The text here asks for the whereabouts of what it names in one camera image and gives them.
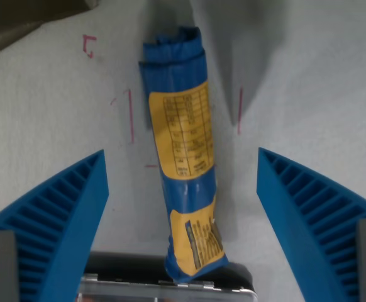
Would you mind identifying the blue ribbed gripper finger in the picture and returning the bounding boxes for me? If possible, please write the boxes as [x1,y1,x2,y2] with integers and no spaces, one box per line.
[256,147,366,302]
[0,149,110,302]

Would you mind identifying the blue and yellow snack bag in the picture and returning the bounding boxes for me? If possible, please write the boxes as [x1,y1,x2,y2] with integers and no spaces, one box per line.
[138,26,230,284]

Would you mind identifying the clear screwdriver bit set case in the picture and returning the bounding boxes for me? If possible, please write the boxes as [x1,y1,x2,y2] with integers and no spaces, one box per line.
[75,250,258,302]

